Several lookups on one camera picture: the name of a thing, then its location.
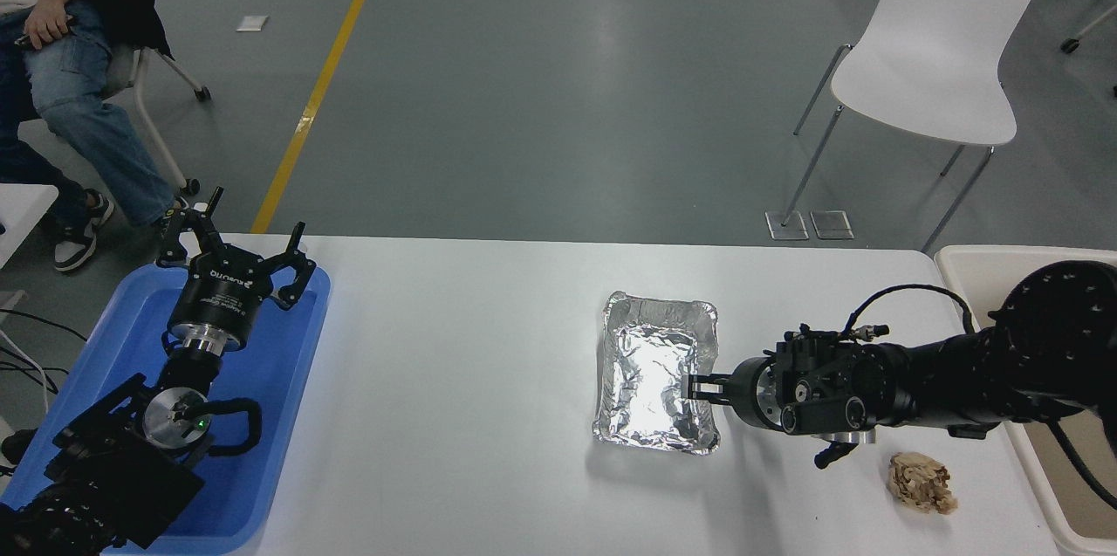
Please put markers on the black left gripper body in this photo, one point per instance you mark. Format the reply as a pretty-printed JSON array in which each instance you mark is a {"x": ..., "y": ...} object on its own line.
[{"x": 218, "y": 298}]

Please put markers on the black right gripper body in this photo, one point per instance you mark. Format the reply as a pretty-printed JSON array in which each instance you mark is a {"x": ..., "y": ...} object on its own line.
[{"x": 746, "y": 394}]

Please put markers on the rectangular foil tray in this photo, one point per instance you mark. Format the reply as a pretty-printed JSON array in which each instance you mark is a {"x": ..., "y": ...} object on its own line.
[{"x": 650, "y": 381}]

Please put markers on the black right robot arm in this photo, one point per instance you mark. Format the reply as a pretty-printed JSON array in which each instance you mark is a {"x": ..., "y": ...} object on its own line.
[{"x": 960, "y": 368}]

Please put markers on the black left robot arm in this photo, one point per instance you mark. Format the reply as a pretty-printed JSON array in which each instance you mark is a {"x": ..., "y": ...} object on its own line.
[{"x": 113, "y": 469}]

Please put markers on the metal floor plate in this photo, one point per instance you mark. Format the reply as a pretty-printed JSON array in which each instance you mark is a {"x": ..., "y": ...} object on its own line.
[
  {"x": 787, "y": 225},
  {"x": 832, "y": 224}
]

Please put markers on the person's hand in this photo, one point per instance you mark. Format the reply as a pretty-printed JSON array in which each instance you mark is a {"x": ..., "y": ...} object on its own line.
[{"x": 48, "y": 26}]

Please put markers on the blue plastic tray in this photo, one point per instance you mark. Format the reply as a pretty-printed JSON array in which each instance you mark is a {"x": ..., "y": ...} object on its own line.
[{"x": 279, "y": 381}]

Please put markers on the white rolling chair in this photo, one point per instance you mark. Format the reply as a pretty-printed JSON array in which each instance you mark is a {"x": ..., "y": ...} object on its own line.
[{"x": 148, "y": 111}]

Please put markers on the person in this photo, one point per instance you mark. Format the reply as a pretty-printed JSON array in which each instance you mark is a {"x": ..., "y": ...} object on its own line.
[{"x": 78, "y": 102}]

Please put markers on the small white table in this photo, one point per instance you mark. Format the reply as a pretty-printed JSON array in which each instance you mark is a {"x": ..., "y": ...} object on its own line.
[{"x": 22, "y": 216}]

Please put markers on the crumpled tan paper ball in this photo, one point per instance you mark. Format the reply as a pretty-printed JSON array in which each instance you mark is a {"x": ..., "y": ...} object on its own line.
[{"x": 921, "y": 482}]

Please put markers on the large pale bin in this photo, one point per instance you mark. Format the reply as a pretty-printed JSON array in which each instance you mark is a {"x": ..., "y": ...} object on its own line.
[{"x": 969, "y": 264}]

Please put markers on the white chair with metal legs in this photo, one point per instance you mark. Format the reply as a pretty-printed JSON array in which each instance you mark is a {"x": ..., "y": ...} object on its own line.
[{"x": 942, "y": 41}]

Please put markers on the white caster leg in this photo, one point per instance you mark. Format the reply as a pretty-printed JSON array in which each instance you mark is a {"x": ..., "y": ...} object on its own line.
[{"x": 1091, "y": 28}]

